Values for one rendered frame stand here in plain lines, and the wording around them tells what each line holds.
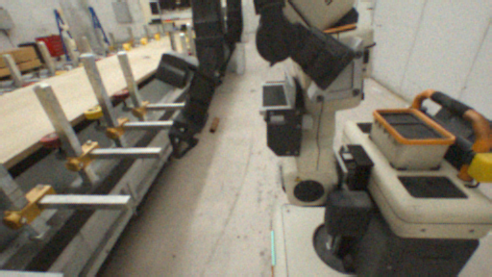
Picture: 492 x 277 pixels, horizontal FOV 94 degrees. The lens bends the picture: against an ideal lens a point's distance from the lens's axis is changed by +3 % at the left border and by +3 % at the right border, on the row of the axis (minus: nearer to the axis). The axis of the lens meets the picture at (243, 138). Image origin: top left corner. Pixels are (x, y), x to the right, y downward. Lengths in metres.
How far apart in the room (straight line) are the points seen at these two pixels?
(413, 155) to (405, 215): 0.19
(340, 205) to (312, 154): 0.17
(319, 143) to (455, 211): 0.37
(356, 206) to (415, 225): 0.15
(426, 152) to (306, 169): 0.35
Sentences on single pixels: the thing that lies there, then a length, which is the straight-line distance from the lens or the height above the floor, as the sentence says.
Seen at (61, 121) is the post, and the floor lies 0.99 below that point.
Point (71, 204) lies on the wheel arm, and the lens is 0.88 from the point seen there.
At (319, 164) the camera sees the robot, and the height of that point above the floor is 0.84.
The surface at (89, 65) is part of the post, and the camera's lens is 1.17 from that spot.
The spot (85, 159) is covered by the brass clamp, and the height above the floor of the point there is 0.82.
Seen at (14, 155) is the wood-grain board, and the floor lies 0.90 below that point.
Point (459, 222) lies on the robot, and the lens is 0.85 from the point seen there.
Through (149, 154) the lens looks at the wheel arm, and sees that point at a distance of 0.96.
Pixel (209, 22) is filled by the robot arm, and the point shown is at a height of 1.27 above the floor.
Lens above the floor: 1.30
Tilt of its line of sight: 30 degrees down
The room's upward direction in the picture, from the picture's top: 4 degrees counter-clockwise
